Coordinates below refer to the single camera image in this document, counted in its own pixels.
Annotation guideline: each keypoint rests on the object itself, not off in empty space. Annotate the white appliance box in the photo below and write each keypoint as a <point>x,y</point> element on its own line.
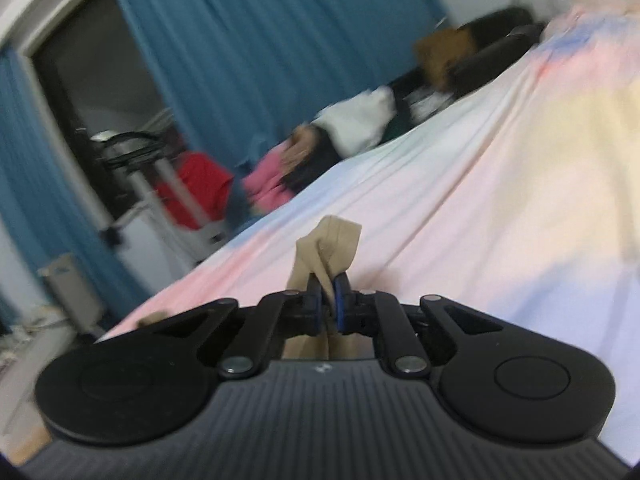
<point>72,285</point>

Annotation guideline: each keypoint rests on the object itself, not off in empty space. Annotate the white clothes rack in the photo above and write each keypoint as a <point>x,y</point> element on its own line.
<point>155,185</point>

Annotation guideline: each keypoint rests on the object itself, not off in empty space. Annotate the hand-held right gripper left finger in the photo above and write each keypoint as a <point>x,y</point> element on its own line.
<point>314,296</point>

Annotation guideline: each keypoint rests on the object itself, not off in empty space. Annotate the brown cloth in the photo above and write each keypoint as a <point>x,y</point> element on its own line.
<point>442,55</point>

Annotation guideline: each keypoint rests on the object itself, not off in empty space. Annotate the white cloth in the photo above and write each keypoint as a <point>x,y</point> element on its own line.
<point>355,120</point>

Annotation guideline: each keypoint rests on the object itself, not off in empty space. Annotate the red cloth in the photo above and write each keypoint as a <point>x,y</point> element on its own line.
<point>197,190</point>

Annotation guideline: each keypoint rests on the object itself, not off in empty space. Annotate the pink cloth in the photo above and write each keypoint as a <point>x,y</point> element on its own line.
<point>267,182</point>

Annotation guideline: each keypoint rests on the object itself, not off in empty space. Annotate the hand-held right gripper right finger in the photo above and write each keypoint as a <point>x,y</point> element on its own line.
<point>341,296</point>

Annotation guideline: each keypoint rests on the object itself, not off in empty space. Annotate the beige garment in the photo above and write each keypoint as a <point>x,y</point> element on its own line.
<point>327,247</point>

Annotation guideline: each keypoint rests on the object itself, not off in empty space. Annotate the blue curtain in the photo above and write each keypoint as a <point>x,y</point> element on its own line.
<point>260,45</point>

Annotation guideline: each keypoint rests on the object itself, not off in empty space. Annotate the pastel tie-dye bed sheet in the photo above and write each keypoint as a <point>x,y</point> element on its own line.
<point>450,185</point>

